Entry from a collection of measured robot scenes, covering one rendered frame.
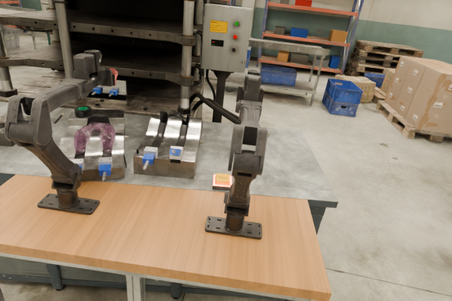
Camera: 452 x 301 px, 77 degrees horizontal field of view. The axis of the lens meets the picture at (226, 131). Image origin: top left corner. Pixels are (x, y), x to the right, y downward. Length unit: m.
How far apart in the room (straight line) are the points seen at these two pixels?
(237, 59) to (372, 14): 6.27
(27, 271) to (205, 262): 1.21
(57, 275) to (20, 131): 1.11
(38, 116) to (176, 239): 0.55
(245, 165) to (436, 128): 4.17
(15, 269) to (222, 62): 1.65
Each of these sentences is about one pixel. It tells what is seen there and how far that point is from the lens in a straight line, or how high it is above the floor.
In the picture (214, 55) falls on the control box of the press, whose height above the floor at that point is 1.17.
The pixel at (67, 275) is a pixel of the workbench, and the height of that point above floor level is 0.12.
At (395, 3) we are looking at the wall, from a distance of 8.12.
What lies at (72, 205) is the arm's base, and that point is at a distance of 1.18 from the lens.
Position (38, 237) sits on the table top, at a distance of 1.12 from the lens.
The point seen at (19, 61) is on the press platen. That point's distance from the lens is 2.28.
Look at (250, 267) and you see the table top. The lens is 0.97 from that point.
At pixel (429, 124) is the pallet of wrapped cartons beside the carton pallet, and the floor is 0.24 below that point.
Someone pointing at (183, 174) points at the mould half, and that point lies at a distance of 1.27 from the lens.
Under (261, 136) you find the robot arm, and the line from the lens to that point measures 0.74.
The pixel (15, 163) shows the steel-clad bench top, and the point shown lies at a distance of 1.52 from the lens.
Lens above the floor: 1.54
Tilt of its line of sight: 26 degrees down
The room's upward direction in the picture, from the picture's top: 7 degrees clockwise
